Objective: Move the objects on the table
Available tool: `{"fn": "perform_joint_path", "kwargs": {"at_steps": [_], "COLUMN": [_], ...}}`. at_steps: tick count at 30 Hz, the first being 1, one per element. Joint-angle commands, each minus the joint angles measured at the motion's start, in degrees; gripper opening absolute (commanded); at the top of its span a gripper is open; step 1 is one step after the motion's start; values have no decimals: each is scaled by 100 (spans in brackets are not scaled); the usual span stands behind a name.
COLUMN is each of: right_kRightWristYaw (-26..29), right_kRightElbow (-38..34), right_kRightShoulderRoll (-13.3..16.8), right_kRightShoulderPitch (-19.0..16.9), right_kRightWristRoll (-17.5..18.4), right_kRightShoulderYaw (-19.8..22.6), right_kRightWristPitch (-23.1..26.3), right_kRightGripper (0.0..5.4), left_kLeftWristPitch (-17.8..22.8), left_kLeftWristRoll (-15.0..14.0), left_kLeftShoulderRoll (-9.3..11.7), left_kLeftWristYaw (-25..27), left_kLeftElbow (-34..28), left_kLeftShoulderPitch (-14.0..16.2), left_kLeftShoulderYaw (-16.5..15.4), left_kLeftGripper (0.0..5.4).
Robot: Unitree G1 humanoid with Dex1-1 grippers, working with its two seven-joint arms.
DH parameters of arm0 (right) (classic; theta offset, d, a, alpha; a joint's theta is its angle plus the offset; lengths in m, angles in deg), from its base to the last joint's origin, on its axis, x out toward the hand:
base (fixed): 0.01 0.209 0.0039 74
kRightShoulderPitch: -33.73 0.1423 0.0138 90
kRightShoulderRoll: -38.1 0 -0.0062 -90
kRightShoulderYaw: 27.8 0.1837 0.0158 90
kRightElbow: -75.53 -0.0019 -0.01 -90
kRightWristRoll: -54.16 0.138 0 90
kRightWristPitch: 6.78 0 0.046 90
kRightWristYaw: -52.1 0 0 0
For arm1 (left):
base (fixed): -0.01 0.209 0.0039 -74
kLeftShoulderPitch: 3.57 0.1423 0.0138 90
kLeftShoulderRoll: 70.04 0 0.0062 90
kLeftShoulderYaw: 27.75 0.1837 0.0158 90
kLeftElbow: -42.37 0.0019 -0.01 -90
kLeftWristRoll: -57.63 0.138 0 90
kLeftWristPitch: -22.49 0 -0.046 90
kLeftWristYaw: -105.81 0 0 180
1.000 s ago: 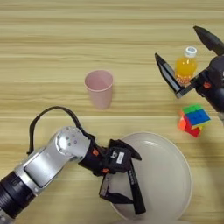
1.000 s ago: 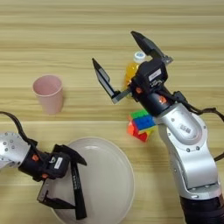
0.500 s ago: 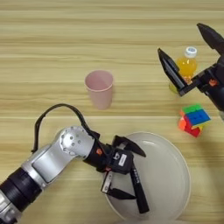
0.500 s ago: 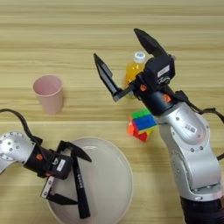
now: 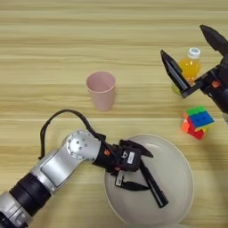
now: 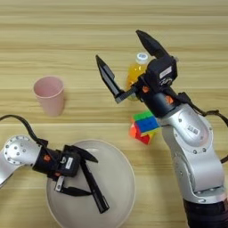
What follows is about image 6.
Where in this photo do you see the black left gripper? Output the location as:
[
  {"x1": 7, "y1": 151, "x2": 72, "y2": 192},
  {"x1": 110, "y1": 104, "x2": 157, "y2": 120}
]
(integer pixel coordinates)
[{"x1": 31, "y1": 144, "x2": 99, "y2": 198}]

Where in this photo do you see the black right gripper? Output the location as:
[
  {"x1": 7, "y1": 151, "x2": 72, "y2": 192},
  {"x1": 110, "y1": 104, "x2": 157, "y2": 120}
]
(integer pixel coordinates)
[{"x1": 94, "y1": 29, "x2": 186, "y2": 118}]

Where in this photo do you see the orange juice bottle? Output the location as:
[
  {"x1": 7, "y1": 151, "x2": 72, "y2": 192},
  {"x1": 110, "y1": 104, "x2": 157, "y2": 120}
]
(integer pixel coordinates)
[{"x1": 125, "y1": 52, "x2": 151, "y2": 102}]

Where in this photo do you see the black marker pen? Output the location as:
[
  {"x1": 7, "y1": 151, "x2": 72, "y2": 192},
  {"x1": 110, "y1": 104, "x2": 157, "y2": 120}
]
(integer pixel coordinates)
[{"x1": 79, "y1": 159, "x2": 110, "y2": 215}]

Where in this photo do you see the beige round plate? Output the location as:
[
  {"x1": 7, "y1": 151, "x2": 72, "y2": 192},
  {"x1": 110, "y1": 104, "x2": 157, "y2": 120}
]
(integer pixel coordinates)
[{"x1": 45, "y1": 139, "x2": 136, "y2": 228}]

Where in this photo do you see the pink plastic cup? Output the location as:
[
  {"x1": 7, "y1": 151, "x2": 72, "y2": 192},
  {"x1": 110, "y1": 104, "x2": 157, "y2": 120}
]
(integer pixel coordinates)
[{"x1": 32, "y1": 76, "x2": 65, "y2": 118}]

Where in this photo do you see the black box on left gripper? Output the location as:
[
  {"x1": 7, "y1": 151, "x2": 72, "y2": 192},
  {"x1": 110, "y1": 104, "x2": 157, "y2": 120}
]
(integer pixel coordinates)
[{"x1": 61, "y1": 150, "x2": 83, "y2": 178}]

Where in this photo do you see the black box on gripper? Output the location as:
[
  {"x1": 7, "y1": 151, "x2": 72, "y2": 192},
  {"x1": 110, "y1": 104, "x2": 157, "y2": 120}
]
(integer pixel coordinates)
[
  {"x1": 147, "y1": 55, "x2": 179, "y2": 88},
  {"x1": 61, "y1": 150, "x2": 83, "y2": 178}
]

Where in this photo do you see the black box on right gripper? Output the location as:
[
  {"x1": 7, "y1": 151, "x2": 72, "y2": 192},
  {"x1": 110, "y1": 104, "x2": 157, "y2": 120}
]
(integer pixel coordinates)
[{"x1": 147, "y1": 55, "x2": 179, "y2": 88}]

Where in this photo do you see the multicolour puzzle cube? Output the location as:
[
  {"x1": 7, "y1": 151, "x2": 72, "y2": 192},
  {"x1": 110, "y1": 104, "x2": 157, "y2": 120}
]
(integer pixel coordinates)
[{"x1": 128, "y1": 110, "x2": 161, "y2": 146}]

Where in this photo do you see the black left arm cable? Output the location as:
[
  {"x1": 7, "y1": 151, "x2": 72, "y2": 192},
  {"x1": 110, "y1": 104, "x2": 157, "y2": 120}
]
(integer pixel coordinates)
[{"x1": 0, "y1": 114, "x2": 49, "y2": 147}]

